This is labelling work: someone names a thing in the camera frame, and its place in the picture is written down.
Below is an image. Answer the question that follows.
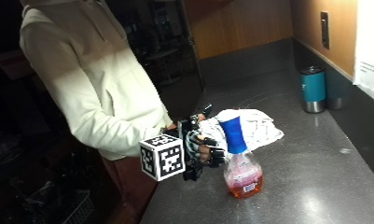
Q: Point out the white marker cube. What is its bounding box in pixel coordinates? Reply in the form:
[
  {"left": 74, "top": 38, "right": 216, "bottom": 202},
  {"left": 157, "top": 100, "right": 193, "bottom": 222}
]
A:
[{"left": 138, "top": 133, "right": 187, "bottom": 182}]

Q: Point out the white paper sheet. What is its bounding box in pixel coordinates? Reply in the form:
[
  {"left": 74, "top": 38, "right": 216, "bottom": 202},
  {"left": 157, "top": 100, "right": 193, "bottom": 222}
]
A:
[{"left": 351, "top": 0, "right": 374, "bottom": 108}]

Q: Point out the dark shelving unit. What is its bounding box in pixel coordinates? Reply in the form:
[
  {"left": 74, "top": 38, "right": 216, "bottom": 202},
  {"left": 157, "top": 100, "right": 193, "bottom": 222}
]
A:
[{"left": 110, "top": 0, "right": 206, "bottom": 123}]

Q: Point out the wire basket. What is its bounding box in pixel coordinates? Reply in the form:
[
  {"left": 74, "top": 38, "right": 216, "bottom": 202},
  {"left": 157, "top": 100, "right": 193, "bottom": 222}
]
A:
[{"left": 24, "top": 189, "right": 95, "bottom": 224}]

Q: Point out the teal steel travel mug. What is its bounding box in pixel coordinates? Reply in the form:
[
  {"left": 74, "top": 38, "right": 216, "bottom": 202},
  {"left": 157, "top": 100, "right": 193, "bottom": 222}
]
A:
[{"left": 299, "top": 65, "right": 327, "bottom": 114}]

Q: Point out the white cloth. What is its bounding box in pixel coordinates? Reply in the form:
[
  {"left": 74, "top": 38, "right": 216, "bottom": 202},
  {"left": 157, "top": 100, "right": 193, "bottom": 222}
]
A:
[{"left": 197, "top": 108, "right": 286, "bottom": 153}]

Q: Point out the black wall outlet plate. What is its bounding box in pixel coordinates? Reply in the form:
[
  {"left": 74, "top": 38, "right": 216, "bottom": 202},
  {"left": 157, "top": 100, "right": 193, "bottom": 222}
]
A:
[{"left": 319, "top": 10, "right": 331, "bottom": 50}]

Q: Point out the the person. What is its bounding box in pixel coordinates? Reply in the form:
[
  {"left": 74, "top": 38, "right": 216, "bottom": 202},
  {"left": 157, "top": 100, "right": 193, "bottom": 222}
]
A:
[{"left": 18, "top": 0, "right": 228, "bottom": 224}]

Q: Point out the spray bottle with orange liquid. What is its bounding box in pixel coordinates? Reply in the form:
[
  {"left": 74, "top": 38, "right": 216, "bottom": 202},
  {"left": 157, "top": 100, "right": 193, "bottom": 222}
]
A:
[{"left": 215, "top": 108, "right": 264, "bottom": 200}]

